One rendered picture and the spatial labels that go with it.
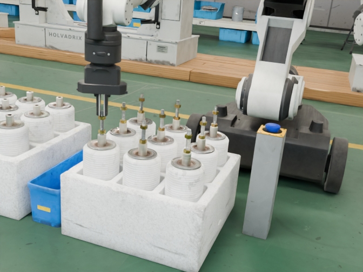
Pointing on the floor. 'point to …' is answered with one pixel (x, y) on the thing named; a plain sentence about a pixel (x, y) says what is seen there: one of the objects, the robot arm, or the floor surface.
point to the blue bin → (50, 192)
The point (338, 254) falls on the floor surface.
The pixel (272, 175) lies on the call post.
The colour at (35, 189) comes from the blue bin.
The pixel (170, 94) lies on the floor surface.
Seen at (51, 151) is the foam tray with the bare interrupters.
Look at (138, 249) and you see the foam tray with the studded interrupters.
